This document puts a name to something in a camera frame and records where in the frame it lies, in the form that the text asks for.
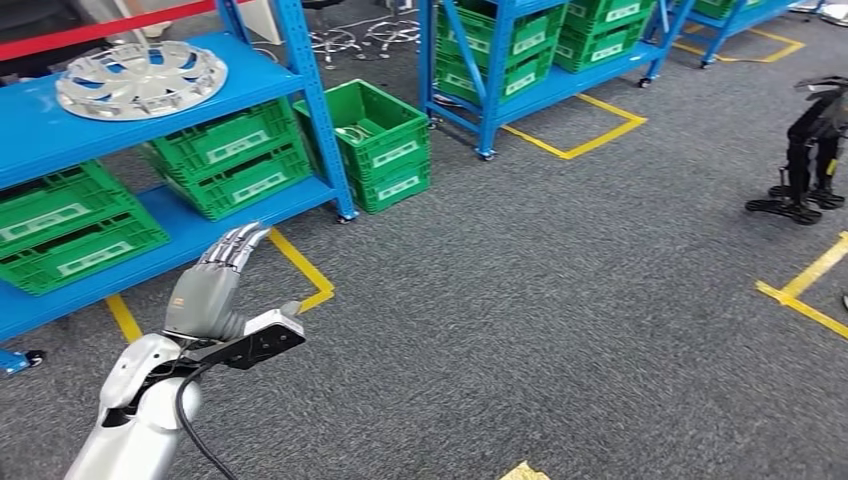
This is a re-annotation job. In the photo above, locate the green plastic crate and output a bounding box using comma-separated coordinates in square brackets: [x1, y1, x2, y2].
[688, 0, 763, 21]
[435, 0, 570, 106]
[0, 160, 172, 297]
[293, 79, 432, 215]
[137, 97, 314, 223]
[555, 0, 656, 74]

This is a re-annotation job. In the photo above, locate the person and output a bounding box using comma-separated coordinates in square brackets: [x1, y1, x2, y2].
[0, 0, 124, 87]

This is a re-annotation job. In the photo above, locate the white board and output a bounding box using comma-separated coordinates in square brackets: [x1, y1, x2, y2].
[235, 0, 285, 46]

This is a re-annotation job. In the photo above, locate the red barrier belt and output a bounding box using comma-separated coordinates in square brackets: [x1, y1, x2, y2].
[0, 0, 220, 63]

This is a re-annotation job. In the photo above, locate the black legged robot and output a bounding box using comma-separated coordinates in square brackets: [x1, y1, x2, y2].
[745, 74, 848, 227]

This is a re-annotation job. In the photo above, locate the white cable coil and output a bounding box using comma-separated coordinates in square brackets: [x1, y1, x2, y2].
[334, 124, 378, 146]

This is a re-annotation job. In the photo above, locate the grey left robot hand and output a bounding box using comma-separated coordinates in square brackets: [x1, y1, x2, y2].
[163, 221, 304, 342]

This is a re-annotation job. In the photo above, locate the silver wheel hubcap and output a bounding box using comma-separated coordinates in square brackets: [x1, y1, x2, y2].
[54, 40, 229, 122]

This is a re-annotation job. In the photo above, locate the chrome stool base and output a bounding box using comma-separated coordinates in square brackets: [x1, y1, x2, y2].
[364, 18, 423, 61]
[307, 27, 367, 71]

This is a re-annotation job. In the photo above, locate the blue metal shelf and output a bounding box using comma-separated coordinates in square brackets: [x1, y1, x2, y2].
[418, 0, 697, 162]
[672, 0, 806, 70]
[0, 0, 359, 379]

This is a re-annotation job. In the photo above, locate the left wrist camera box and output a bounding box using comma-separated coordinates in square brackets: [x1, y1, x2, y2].
[198, 309, 307, 371]

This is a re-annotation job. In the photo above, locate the yellow floor tape marking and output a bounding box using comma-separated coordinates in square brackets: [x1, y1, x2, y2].
[105, 228, 336, 346]

